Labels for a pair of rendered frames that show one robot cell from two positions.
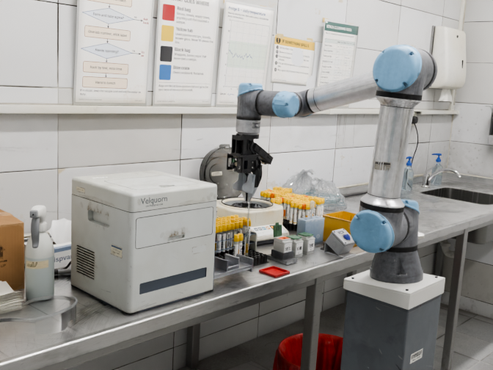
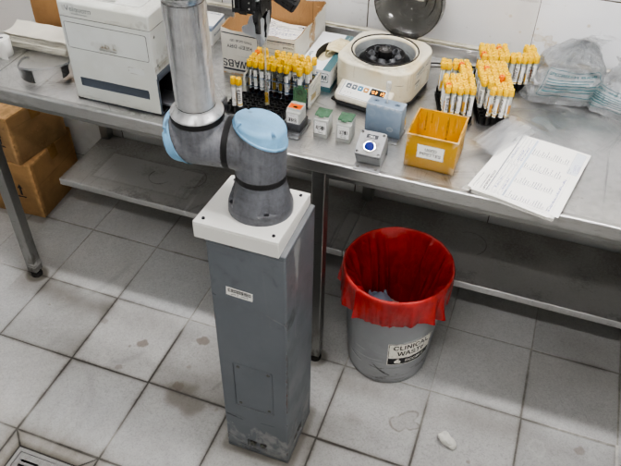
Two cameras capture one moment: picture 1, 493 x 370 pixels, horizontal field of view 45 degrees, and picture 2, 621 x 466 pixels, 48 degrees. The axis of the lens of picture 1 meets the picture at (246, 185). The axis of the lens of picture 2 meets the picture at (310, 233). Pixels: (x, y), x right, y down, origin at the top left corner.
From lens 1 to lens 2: 2.13 m
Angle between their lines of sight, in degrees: 66
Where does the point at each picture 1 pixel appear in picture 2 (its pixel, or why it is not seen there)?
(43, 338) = (18, 82)
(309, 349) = not seen: hidden behind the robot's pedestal
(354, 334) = not seen: hidden behind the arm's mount
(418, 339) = (238, 279)
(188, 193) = (112, 14)
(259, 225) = (359, 81)
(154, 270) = (91, 71)
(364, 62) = not seen: outside the picture
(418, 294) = (212, 231)
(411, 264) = (240, 201)
